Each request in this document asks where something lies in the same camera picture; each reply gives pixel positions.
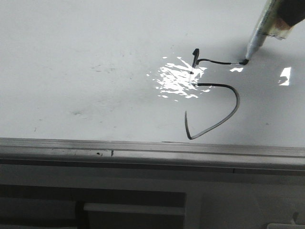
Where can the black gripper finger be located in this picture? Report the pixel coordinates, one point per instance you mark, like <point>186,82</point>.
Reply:
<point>292,11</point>

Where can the grey shelf unit below board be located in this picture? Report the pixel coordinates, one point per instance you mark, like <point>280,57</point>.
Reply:
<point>87,208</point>

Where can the white whiteboard with aluminium frame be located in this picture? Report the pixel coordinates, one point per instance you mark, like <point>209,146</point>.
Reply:
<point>149,82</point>

